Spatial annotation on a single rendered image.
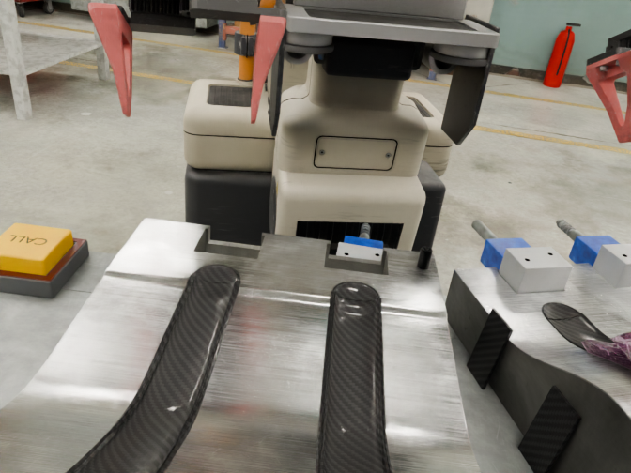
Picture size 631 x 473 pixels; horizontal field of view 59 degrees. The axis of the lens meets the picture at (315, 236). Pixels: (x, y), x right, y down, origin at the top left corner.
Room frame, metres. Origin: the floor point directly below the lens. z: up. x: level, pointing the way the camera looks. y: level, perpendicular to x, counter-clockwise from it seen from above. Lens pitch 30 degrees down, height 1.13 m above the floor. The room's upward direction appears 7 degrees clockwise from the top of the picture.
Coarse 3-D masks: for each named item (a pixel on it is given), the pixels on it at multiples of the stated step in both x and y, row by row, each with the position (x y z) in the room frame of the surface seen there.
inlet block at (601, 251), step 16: (560, 224) 0.58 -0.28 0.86; (576, 240) 0.53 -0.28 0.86; (592, 240) 0.52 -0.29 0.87; (608, 240) 0.53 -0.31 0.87; (576, 256) 0.52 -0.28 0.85; (592, 256) 0.50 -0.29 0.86; (608, 256) 0.48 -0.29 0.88; (624, 256) 0.48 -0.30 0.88; (608, 272) 0.47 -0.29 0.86; (624, 272) 0.46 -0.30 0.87
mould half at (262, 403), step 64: (128, 256) 0.36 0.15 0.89; (192, 256) 0.37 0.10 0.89; (320, 256) 0.40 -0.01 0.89; (128, 320) 0.29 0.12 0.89; (256, 320) 0.31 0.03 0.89; (320, 320) 0.32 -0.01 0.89; (384, 320) 0.32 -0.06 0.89; (64, 384) 0.23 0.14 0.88; (128, 384) 0.24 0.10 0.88; (256, 384) 0.25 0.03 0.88; (320, 384) 0.26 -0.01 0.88; (384, 384) 0.26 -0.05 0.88; (448, 384) 0.27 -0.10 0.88; (0, 448) 0.17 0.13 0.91; (64, 448) 0.17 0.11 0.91; (192, 448) 0.19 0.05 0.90; (256, 448) 0.19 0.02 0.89; (448, 448) 0.22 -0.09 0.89
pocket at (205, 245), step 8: (208, 232) 0.42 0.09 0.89; (200, 240) 0.40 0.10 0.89; (208, 240) 0.42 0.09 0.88; (216, 240) 0.43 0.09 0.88; (200, 248) 0.40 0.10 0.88; (208, 248) 0.42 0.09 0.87; (216, 248) 0.42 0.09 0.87; (224, 248) 0.42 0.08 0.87; (232, 248) 0.42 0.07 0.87; (240, 248) 0.42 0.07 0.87; (248, 248) 0.42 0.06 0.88; (256, 248) 0.42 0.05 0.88; (240, 256) 0.42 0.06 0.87; (248, 256) 0.42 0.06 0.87; (256, 256) 0.42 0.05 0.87
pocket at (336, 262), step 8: (328, 248) 0.42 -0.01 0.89; (328, 256) 0.42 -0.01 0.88; (336, 256) 0.42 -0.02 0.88; (344, 256) 0.43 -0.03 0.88; (384, 256) 0.42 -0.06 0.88; (328, 264) 0.42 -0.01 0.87; (336, 264) 0.42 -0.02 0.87; (344, 264) 0.42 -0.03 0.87; (352, 264) 0.42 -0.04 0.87; (360, 264) 0.42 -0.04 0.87; (368, 264) 0.42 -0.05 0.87; (376, 264) 0.42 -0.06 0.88; (384, 264) 0.42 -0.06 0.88; (368, 272) 0.42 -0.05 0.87; (376, 272) 0.42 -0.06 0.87; (384, 272) 0.41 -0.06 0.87
